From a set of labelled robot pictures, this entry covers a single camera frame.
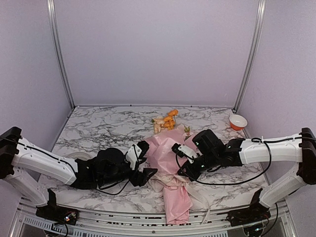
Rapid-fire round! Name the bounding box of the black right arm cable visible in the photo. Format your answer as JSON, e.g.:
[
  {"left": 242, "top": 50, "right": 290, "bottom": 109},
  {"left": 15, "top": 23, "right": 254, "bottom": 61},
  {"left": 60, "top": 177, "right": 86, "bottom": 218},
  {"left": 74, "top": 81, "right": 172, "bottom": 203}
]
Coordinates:
[{"left": 175, "top": 137, "right": 304, "bottom": 186}]

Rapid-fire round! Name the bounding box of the cream printed ribbon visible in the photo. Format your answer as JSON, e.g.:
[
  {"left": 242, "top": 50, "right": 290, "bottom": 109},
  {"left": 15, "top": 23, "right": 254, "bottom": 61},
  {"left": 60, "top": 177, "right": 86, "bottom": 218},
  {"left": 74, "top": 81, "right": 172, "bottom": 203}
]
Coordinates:
[{"left": 149, "top": 173, "right": 210, "bottom": 225}]

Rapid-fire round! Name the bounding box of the orange fake flower stem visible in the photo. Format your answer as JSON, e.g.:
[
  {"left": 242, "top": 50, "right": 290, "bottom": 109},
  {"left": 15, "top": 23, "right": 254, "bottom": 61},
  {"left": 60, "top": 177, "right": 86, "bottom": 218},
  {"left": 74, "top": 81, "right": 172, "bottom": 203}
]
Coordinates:
[{"left": 163, "top": 109, "right": 178, "bottom": 130}]

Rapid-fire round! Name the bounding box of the peach fake flower stem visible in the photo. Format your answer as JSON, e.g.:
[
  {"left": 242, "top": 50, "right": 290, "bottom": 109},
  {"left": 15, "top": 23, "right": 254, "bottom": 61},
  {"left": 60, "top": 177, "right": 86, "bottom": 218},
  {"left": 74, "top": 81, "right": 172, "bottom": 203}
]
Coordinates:
[{"left": 152, "top": 117, "right": 165, "bottom": 134}]

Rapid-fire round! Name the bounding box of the pink wrapping paper sheet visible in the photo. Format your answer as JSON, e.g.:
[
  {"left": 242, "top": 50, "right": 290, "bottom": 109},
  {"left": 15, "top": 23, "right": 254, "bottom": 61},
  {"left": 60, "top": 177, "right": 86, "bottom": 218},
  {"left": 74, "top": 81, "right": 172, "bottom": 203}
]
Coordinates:
[{"left": 143, "top": 130, "right": 205, "bottom": 225}]

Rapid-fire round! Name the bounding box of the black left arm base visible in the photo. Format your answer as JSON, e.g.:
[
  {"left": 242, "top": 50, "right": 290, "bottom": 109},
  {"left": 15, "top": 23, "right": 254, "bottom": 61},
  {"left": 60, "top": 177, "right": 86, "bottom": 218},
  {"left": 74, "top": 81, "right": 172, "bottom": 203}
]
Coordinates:
[{"left": 36, "top": 189, "right": 79, "bottom": 225}]

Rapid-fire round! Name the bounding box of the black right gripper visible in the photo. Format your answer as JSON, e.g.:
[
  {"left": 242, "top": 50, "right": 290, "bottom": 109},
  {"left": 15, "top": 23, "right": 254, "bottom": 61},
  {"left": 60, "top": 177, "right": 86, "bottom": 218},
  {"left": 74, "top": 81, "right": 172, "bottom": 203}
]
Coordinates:
[{"left": 177, "top": 152, "right": 219, "bottom": 182}]

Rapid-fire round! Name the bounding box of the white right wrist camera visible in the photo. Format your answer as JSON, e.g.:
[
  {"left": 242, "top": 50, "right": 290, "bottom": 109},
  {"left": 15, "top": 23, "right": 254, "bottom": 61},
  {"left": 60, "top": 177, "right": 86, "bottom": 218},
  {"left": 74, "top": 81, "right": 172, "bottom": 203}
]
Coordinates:
[{"left": 171, "top": 143, "right": 198, "bottom": 163}]

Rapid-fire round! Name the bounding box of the aluminium frame post right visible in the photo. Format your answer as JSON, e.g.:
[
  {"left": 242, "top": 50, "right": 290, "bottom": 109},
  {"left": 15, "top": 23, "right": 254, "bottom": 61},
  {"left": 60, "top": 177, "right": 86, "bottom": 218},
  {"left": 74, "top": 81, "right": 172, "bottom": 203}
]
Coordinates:
[{"left": 233, "top": 0, "right": 267, "bottom": 113}]

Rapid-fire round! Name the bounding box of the orange bowl white inside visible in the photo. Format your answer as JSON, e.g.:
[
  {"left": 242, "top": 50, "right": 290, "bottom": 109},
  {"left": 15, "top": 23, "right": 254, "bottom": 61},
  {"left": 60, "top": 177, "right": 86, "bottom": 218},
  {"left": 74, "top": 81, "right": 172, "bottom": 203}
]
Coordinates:
[{"left": 229, "top": 114, "right": 248, "bottom": 131}]

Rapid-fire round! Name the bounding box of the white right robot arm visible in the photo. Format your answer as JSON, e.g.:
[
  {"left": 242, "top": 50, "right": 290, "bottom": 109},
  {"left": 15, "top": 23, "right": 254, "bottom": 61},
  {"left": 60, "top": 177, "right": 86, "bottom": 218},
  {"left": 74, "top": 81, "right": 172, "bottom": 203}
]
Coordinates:
[{"left": 176, "top": 127, "right": 316, "bottom": 221}]

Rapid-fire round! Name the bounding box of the aluminium front rail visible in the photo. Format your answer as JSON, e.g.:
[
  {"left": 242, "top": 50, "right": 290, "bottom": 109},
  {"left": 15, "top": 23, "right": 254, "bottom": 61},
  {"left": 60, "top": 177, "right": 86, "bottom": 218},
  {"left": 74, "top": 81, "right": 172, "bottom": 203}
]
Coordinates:
[{"left": 8, "top": 198, "right": 297, "bottom": 237}]

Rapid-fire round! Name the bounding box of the aluminium frame post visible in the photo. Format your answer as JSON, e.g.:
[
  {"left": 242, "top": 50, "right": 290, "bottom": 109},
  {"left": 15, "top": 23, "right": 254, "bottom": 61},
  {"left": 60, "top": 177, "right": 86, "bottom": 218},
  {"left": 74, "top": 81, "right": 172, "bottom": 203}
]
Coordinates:
[
  {"left": 47, "top": 0, "right": 76, "bottom": 110},
  {"left": 233, "top": 0, "right": 267, "bottom": 113}
]

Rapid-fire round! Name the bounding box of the aluminium frame post left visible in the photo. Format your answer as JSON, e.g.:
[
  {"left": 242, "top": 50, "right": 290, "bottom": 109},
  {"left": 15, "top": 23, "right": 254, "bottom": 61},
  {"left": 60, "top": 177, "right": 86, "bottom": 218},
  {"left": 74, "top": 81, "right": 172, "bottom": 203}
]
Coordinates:
[{"left": 47, "top": 0, "right": 76, "bottom": 110}]

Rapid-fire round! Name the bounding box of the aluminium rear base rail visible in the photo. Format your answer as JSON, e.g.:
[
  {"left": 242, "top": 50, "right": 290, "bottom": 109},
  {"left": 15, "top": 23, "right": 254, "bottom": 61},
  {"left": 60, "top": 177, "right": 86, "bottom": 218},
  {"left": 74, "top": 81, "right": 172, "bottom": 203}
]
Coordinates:
[{"left": 75, "top": 104, "right": 233, "bottom": 109}]

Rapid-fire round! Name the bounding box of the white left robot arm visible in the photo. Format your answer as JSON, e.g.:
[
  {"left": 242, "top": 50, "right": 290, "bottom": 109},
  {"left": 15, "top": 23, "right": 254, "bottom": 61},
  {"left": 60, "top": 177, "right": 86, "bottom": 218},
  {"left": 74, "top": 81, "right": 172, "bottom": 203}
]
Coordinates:
[{"left": 0, "top": 127, "right": 158, "bottom": 220}]

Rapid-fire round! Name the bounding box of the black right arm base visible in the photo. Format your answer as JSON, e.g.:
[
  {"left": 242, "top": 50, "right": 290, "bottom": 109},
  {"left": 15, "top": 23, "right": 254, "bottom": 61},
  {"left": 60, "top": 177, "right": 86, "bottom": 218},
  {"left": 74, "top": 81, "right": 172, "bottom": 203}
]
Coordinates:
[{"left": 226, "top": 188, "right": 271, "bottom": 227}]

